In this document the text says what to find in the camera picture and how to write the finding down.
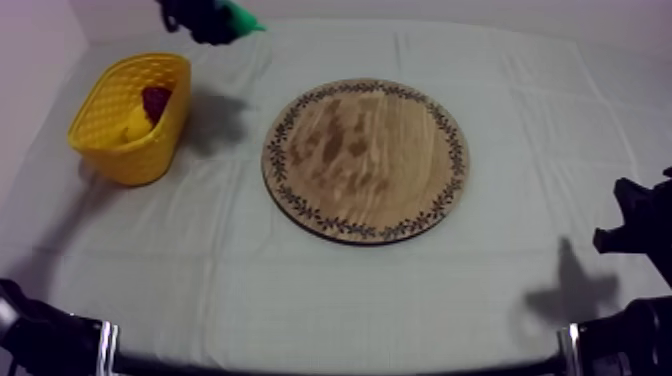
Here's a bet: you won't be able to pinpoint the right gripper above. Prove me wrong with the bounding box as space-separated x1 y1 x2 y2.
593 166 672 290

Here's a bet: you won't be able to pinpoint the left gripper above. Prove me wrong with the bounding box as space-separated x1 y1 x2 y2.
173 0 244 46

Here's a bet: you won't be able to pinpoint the green toy pear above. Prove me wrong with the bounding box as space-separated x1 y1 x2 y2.
219 0 268 38

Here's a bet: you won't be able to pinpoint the yellow plastic basket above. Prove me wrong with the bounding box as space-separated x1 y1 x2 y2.
67 52 193 188

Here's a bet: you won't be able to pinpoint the round wooden board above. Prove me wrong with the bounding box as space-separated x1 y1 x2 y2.
260 77 471 247

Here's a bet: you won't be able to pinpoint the purple toy grapes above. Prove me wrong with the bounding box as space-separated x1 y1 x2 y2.
141 85 174 127

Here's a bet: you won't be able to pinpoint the yellow toy banana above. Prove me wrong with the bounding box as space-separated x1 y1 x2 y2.
121 103 157 144

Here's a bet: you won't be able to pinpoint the black cable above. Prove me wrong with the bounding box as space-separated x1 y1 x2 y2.
155 0 182 34

